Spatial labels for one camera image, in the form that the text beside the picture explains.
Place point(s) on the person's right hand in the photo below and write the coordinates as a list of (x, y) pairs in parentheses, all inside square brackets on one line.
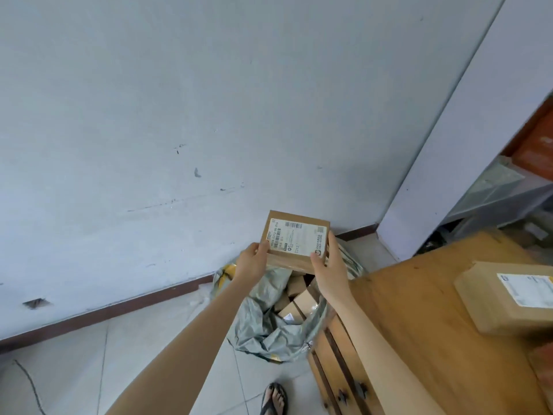
[(335, 280)]

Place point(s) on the person's left hand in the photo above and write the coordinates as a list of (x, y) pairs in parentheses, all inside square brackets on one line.
[(250, 267)]

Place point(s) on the heap of sorted cardboard boxes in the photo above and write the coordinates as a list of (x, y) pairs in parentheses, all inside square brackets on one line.
[(304, 304)]

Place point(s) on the small clear-taped cardboard box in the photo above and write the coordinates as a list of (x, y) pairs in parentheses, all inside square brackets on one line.
[(294, 237)]

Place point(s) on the grey sack of scanned boxes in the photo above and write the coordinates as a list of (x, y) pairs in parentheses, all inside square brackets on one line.
[(259, 328)]

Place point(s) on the large labelled box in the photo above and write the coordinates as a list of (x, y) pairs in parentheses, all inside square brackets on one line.
[(488, 306)]

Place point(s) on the orange taped cardboard box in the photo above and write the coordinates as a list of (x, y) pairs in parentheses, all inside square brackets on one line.
[(544, 367)]

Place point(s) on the person's left forearm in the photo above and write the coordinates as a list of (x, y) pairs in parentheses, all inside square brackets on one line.
[(181, 354)]

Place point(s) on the person's foot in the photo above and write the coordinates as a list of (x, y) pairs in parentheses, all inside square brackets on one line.
[(276, 399)]

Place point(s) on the wooden table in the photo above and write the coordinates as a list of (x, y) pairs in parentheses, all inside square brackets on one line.
[(432, 341)]

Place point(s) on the black flip-flop sandal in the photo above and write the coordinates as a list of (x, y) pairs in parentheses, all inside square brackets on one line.
[(264, 408)]

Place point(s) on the clear plastic storage bin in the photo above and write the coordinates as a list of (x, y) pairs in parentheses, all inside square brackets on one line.
[(497, 198)]

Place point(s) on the orange paper bag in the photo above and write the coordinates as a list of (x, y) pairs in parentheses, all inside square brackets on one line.
[(538, 151)]

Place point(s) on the small wall vent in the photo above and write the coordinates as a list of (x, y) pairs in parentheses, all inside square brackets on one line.
[(36, 303)]

